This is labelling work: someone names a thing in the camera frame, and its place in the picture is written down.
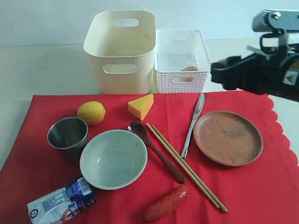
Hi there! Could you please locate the cream plastic bin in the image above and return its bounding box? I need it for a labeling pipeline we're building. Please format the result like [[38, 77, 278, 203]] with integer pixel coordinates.
[[83, 10, 156, 94]]

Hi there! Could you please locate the white woven plastic basket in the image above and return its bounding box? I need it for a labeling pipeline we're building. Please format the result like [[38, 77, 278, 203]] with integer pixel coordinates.
[[155, 29, 211, 93]]

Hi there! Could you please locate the orange carrot piece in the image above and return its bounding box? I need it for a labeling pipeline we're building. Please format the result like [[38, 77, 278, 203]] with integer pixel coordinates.
[[182, 66, 198, 82]]

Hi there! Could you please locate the brown wooden plate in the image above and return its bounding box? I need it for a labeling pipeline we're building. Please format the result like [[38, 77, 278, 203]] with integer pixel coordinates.
[[193, 111, 263, 167]]

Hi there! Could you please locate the red sausage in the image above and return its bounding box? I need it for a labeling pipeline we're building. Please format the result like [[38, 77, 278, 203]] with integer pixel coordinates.
[[143, 185, 189, 222]]

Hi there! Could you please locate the orange cheese wedge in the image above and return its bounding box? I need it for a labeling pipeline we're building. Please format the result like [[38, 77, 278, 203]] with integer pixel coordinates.
[[128, 94, 154, 121]]

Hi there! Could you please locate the yellow lemon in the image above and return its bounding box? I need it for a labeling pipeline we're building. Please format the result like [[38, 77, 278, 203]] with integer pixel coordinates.
[[77, 101, 106, 126]]

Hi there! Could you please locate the blue white milk carton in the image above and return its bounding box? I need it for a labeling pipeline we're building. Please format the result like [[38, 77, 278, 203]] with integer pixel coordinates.
[[27, 177, 97, 224]]

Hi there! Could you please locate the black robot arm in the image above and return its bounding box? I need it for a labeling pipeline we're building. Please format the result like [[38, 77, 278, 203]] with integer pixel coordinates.
[[211, 9, 299, 101]]

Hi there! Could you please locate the silver table knife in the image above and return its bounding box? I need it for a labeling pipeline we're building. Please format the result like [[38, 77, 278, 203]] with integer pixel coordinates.
[[181, 92, 205, 159]]

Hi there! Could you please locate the white ceramic bowl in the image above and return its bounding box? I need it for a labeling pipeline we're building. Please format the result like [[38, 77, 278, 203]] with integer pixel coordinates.
[[79, 129, 148, 190]]

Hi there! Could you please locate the dark wooden spoon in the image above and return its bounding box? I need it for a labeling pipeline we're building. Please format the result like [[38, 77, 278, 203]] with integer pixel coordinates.
[[128, 121, 186, 184]]

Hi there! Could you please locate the stainless steel cup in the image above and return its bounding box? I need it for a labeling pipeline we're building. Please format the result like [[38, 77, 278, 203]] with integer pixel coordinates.
[[47, 117, 88, 165]]

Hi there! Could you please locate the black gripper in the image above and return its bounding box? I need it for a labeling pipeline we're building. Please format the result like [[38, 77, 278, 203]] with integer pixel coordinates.
[[210, 53, 299, 102]]

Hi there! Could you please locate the red table cloth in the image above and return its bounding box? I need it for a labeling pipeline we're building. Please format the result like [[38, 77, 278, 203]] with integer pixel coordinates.
[[0, 91, 299, 224]]

